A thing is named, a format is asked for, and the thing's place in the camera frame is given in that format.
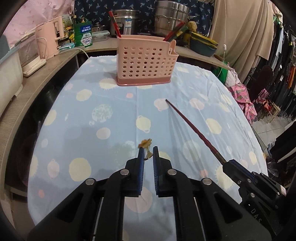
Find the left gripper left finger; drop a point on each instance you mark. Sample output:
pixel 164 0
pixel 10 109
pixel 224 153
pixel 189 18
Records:
pixel 126 182

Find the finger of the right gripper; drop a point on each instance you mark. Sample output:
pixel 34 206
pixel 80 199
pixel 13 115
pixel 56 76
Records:
pixel 237 173
pixel 268 186

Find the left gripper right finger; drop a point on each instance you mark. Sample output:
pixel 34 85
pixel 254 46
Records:
pixel 170 182

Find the gold flower spoon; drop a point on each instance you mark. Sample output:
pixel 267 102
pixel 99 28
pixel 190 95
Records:
pixel 145 144

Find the dark maroon thin chopstick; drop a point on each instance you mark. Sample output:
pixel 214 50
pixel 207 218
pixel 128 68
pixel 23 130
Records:
pixel 213 150

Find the dark red chopstick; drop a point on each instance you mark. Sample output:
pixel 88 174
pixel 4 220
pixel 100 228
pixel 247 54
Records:
pixel 114 23

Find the bright red chopstick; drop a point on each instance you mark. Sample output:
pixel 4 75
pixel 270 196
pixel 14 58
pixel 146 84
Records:
pixel 174 31

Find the pink patterned fabric pile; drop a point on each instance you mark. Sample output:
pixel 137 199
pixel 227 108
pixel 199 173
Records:
pixel 240 94

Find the green plastic basin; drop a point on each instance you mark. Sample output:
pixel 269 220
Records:
pixel 220 73

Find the pink perforated utensil holder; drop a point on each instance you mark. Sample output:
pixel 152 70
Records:
pixel 144 60

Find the yellow and teal bowls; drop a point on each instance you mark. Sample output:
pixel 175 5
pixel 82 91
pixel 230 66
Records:
pixel 202 45

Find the tissue packet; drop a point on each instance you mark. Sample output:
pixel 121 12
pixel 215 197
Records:
pixel 67 46

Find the clear lidded food container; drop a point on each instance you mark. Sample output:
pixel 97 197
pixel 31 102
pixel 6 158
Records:
pixel 100 36

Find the beige hanging cloth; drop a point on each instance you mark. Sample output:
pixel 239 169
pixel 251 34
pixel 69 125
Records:
pixel 244 31

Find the white plastic storage box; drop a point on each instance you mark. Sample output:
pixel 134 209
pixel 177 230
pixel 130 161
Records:
pixel 11 75

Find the green milk powder can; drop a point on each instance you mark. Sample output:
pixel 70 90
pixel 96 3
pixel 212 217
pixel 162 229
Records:
pixel 83 34

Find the small glass lidded pot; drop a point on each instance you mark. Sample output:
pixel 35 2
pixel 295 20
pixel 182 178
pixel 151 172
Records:
pixel 97 27

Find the steel rice cooker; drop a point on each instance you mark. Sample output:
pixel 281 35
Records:
pixel 127 21

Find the navy floral backsplash cloth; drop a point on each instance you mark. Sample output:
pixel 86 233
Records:
pixel 201 12

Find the stacked steel steamer pot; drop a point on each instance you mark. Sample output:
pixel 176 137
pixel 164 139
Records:
pixel 168 14

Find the pink electric kettle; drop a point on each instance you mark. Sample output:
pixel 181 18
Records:
pixel 48 34

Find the white blender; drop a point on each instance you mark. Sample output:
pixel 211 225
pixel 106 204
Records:
pixel 29 54

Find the pink floral curtain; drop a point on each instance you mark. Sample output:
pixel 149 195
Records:
pixel 33 13

